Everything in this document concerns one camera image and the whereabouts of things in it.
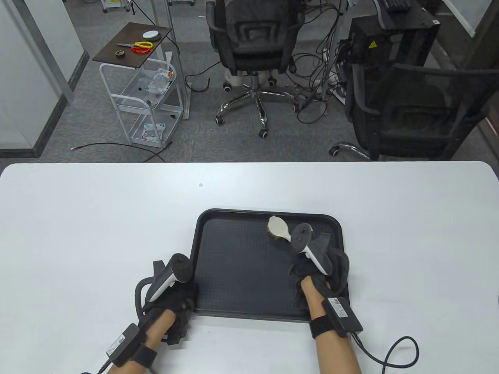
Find black computer tower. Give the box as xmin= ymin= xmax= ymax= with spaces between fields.
xmin=345 ymin=4 xmax=442 ymax=72

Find thin black floor cable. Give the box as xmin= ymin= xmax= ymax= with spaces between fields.
xmin=70 ymin=143 xmax=166 ymax=162

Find person's left forearm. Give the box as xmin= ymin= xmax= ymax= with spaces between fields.
xmin=107 ymin=310 xmax=177 ymax=374

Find black mesh office chair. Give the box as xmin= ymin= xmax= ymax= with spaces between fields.
xmin=329 ymin=62 xmax=499 ymax=161

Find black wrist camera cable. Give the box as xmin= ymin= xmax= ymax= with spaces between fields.
xmin=352 ymin=333 xmax=420 ymax=369

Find black padded office chair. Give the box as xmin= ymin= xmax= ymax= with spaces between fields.
xmin=205 ymin=0 xmax=306 ymax=139

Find black plastic tray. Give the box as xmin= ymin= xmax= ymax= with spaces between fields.
xmin=189 ymin=208 xmax=349 ymax=323

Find black keyboard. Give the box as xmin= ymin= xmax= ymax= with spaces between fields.
xmin=379 ymin=0 xmax=412 ymax=12

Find white cart with brown top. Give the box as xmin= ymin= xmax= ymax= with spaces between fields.
xmin=92 ymin=22 xmax=184 ymax=149

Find person's left hand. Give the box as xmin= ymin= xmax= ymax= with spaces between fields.
xmin=140 ymin=279 xmax=199 ymax=345

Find tangle of black cables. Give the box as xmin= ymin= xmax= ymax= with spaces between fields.
xmin=288 ymin=0 xmax=351 ymax=125

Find wooden handle pot brush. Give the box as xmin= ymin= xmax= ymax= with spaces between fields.
xmin=267 ymin=215 xmax=293 ymax=243

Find person's right hand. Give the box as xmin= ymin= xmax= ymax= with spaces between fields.
xmin=290 ymin=249 xmax=350 ymax=313

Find white metal desk leg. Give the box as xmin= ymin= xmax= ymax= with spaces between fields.
xmin=150 ymin=0 xmax=191 ymax=120

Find person's right forearm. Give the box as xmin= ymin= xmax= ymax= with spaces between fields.
xmin=300 ymin=277 xmax=362 ymax=374

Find clear plastic packet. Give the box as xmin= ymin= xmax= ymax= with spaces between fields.
xmin=144 ymin=67 xmax=175 ymax=94
xmin=141 ymin=123 xmax=166 ymax=141

